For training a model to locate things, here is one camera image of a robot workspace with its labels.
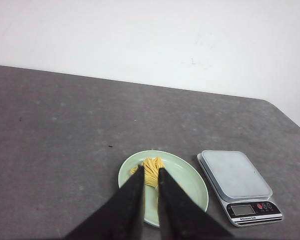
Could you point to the light green plate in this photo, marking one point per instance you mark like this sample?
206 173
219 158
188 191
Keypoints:
181 171

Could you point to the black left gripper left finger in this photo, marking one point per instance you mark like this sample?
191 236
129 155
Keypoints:
121 217

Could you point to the yellow vermicelli noodle bundle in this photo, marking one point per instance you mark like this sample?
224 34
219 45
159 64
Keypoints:
151 170

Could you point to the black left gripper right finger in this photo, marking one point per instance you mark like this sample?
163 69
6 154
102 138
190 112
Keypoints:
181 218

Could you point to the silver digital kitchen scale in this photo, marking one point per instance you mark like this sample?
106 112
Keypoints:
243 193

